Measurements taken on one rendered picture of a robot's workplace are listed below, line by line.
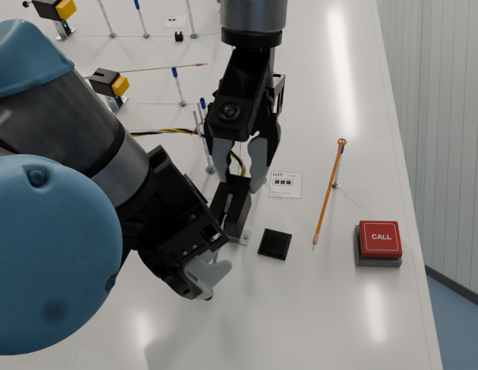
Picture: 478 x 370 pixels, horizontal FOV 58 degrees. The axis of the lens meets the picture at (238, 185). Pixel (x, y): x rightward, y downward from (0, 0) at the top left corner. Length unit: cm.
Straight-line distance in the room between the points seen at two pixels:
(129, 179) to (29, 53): 12
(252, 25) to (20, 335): 39
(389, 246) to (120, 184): 36
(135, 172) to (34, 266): 21
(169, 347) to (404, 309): 30
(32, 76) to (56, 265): 17
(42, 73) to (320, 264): 42
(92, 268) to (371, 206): 52
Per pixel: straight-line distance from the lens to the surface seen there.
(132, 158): 37
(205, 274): 49
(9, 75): 32
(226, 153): 56
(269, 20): 49
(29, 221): 17
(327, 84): 82
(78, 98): 34
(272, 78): 56
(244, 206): 55
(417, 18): 471
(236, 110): 46
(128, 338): 60
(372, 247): 59
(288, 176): 68
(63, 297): 18
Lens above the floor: 123
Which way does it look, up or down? 5 degrees down
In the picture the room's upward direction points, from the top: straight up
